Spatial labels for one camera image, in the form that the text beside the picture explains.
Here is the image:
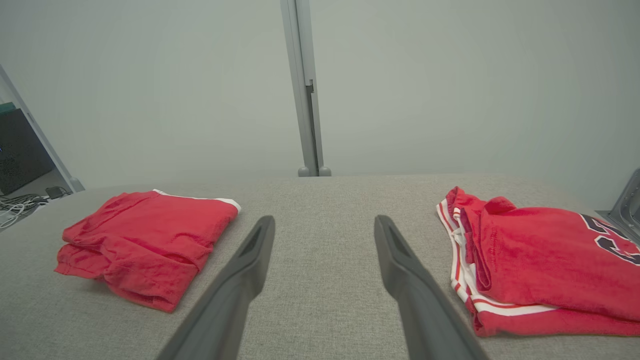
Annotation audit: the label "slanted grey partition post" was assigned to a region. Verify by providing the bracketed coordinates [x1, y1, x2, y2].
[0, 64, 86, 195]

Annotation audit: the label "black cabinet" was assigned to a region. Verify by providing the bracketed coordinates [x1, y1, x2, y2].
[0, 102, 57, 197]

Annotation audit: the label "grey metal bracket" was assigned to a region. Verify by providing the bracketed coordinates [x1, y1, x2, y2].
[595, 168, 640, 247]

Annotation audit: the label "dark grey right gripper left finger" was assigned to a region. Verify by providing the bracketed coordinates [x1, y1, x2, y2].
[156, 215, 277, 360]

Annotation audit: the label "red white basketball jersey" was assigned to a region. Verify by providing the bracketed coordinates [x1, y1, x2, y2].
[436, 186, 640, 338]

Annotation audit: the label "white floor cable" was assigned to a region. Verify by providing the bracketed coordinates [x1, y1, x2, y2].
[0, 202, 27, 230]

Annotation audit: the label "red shorts with white hem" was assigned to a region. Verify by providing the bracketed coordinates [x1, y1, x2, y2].
[53, 188, 242, 314]

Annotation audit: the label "black floor cable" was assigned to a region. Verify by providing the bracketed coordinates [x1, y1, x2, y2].
[0, 194, 49, 213]

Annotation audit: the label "grey metal partition post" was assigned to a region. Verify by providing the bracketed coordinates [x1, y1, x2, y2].
[279, 0, 332, 178]

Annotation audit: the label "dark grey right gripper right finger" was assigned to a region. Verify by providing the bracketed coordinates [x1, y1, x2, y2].
[373, 214, 489, 360]

